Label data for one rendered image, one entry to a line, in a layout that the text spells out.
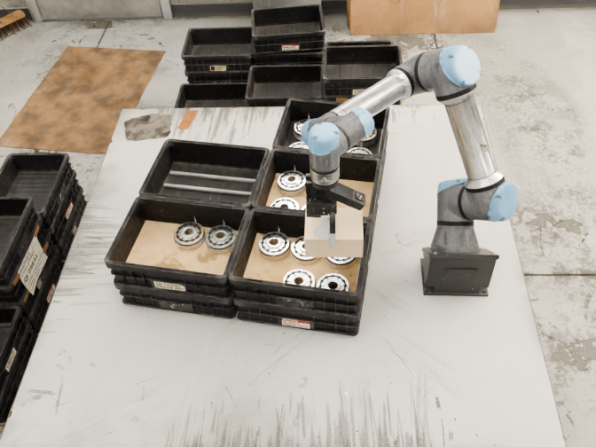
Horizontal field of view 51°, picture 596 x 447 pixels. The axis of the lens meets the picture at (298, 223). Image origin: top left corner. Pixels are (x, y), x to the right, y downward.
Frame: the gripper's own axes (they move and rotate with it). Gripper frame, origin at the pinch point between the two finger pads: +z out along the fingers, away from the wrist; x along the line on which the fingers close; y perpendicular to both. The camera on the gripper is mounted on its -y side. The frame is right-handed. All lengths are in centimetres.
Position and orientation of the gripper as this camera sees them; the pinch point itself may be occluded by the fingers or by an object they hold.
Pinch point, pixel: (333, 228)
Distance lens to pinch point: 177.0
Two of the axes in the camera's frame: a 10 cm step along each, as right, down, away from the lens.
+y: -10.0, 0.1, 0.7
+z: 0.5, 6.7, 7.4
